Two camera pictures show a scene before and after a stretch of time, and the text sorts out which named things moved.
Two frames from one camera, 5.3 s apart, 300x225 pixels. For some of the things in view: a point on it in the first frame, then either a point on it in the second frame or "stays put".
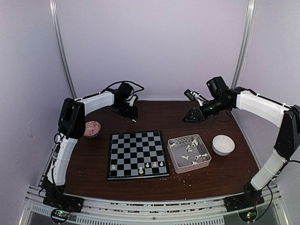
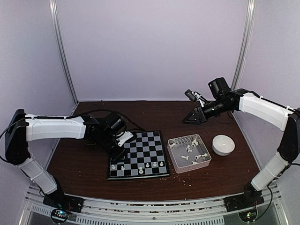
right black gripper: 199,115 stays put
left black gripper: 132,115 -> 116,155
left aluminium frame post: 53,8 stays put
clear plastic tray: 187,151 stays put
